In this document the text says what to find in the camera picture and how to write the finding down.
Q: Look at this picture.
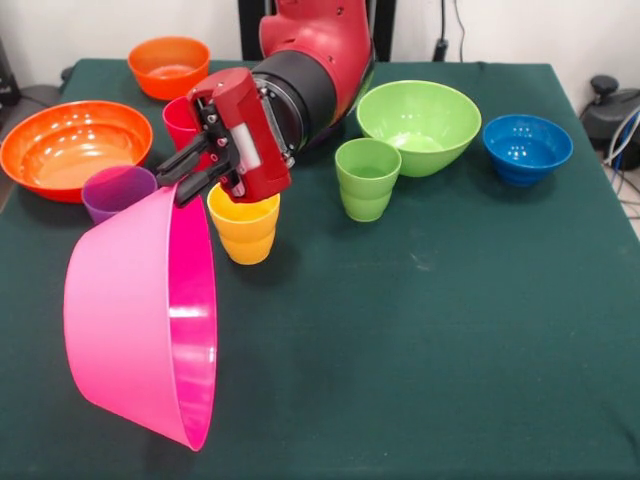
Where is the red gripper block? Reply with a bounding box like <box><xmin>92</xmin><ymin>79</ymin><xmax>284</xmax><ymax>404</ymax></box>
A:
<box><xmin>155</xmin><ymin>67</ymin><xmax>292</xmax><ymax>209</ymax></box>

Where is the pink bowl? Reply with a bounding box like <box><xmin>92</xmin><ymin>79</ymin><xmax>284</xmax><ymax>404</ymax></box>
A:
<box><xmin>63</xmin><ymin>184</ymin><xmax>220</xmax><ymax>453</ymax></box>

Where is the red cup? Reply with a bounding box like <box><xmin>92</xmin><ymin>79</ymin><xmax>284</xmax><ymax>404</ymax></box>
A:
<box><xmin>162</xmin><ymin>96</ymin><xmax>202</xmax><ymax>152</ymax></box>

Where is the purple cup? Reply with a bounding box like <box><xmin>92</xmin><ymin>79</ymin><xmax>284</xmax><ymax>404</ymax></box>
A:
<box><xmin>81</xmin><ymin>165</ymin><xmax>159</xmax><ymax>225</ymax></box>

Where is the yellow cup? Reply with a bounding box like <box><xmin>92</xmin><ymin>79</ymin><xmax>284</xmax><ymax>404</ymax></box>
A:
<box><xmin>206</xmin><ymin>182</ymin><xmax>282</xmax><ymax>266</ymax></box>

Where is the small orange bowl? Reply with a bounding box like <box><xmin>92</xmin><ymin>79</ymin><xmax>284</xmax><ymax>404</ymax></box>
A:
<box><xmin>127</xmin><ymin>36</ymin><xmax>212</xmax><ymax>102</ymax></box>

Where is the large orange bowl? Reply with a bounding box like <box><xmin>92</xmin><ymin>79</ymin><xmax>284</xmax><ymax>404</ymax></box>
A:
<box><xmin>0</xmin><ymin>100</ymin><xmax>154</xmax><ymax>204</ymax></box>

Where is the green cup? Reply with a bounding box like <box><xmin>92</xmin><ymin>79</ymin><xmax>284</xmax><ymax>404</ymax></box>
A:
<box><xmin>334</xmin><ymin>138</ymin><xmax>403</xmax><ymax>223</ymax></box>

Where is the black equipment box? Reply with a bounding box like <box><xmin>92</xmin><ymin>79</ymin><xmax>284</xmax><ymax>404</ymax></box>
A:
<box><xmin>0</xmin><ymin>37</ymin><xmax>21</xmax><ymax>107</ymax></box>

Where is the green bowl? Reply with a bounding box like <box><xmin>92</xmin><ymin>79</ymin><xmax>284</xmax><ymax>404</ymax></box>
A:
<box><xmin>355</xmin><ymin>80</ymin><xmax>483</xmax><ymax>178</ymax></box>

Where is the dark green tablecloth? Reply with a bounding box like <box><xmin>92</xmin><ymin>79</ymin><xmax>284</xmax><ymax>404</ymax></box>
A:
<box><xmin>0</xmin><ymin>58</ymin><xmax>640</xmax><ymax>480</ymax></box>

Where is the blue bowl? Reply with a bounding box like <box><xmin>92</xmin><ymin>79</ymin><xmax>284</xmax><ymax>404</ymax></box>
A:
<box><xmin>482</xmin><ymin>114</ymin><xmax>574</xmax><ymax>188</ymax></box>

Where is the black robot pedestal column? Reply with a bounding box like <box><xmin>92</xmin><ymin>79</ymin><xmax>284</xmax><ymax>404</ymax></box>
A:
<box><xmin>237</xmin><ymin>0</ymin><xmax>396</xmax><ymax>63</ymax></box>

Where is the black wall cable with plug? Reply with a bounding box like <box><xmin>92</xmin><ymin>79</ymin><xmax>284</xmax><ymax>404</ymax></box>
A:
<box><xmin>432</xmin><ymin>0</ymin><xmax>467</xmax><ymax>63</ymax></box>

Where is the tangle of floor cables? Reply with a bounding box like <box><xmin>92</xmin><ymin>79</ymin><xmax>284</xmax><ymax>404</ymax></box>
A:
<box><xmin>602</xmin><ymin>110</ymin><xmax>640</xmax><ymax>170</ymax></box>

